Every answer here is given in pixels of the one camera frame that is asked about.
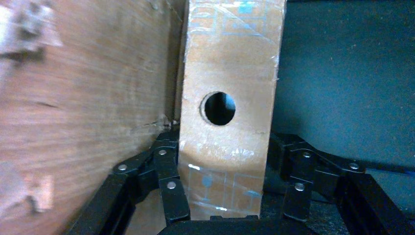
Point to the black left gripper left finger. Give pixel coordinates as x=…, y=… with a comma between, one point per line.
x=168, y=168

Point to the cardboard flap with hole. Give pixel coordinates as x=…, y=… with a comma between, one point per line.
x=227, y=65

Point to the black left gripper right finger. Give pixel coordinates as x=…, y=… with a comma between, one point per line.
x=356, y=194

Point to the large open cardboard carton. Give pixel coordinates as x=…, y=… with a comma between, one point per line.
x=81, y=97

